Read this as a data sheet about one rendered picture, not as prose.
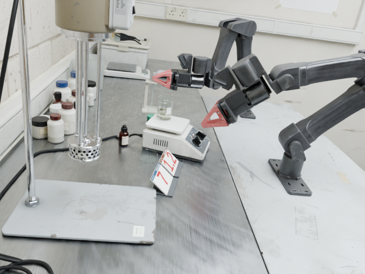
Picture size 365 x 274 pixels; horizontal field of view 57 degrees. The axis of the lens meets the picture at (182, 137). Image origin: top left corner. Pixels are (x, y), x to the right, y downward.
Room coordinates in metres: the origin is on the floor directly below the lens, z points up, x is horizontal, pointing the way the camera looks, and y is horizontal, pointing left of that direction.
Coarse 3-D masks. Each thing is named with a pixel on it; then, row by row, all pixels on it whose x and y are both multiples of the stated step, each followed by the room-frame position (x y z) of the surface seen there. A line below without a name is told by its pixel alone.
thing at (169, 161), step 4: (168, 152) 0.89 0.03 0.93; (168, 156) 0.87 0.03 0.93; (172, 156) 0.89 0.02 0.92; (164, 160) 0.83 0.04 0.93; (168, 160) 0.85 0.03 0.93; (172, 160) 0.87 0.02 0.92; (176, 160) 0.89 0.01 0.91; (164, 164) 0.82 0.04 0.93; (168, 164) 0.84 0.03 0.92; (172, 164) 0.85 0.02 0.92; (168, 168) 0.82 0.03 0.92; (172, 168) 0.84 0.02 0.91; (172, 172) 0.82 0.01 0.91
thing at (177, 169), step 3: (162, 153) 0.86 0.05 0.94; (171, 153) 0.90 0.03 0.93; (159, 162) 0.81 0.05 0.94; (177, 162) 0.89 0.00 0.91; (180, 162) 0.90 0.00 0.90; (162, 165) 0.81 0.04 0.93; (177, 165) 0.87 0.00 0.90; (180, 165) 0.87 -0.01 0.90; (165, 168) 0.81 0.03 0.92; (174, 168) 0.85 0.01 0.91; (177, 168) 0.86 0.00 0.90; (180, 168) 0.86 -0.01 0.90; (168, 171) 0.81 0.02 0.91; (174, 171) 0.83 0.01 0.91; (177, 171) 0.84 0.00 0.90; (180, 171) 0.84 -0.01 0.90; (171, 174) 0.81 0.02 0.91; (174, 174) 0.82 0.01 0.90; (177, 174) 0.82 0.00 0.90; (177, 177) 0.81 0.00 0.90
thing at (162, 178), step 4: (160, 168) 0.79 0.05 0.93; (160, 172) 0.77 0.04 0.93; (164, 172) 0.79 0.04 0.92; (156, 176) 0.74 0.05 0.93; (160, 176) 0.76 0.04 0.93; (164, 176) 0.77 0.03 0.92; (168, 176) 0.79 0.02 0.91; (156, 180) 0.73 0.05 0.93; (160, 180) 0.74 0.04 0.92; (164, 180) 0.75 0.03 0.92; (168, 180) 0.77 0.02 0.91; (160, 184) 0.73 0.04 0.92; (164, 184) 0.74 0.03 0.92; (164, 188) 0.73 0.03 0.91
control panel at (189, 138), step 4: (192, 128) 1.03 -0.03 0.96; (192, 132) 1.00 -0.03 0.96; (196, 132) 1.02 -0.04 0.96; (188, 136) 0.96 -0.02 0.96; (188, 140) 0.94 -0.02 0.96; (204, 140) 1.01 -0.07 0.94; (208, 140) 1.02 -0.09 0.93; (192, 144) 0.93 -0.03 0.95; (204, 144) 0.98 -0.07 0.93; (196, 148) 0.92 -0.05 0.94; (200, 148) 0.94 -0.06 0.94; (204, 148) 0.96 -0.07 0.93
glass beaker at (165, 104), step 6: (162, 96) 1.04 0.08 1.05; (168, 96) 1.05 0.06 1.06; (162, 102) 1.00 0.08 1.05; (168, 102) 1.00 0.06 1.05; (162, 108) 1.00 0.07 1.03; (168, 108) 1.00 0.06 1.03; (156, 114) 1.02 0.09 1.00; (162, 114) 1.00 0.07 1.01; (168, 114) 1.00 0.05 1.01; (162, 120) 1.00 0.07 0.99; (168, 120) 1.00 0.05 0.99
